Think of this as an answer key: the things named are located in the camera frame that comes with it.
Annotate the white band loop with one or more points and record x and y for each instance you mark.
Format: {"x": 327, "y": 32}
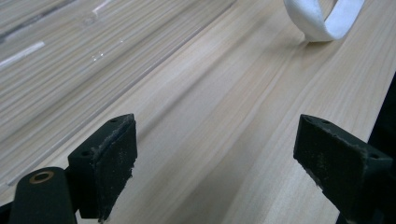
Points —
{"x": 320, "y": 21}

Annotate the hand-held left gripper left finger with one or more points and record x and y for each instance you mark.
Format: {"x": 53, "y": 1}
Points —
{"x": 106, "y": 168}

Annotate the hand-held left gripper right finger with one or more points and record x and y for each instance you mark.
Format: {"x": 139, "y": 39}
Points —
{"x": 339, "y": 165}

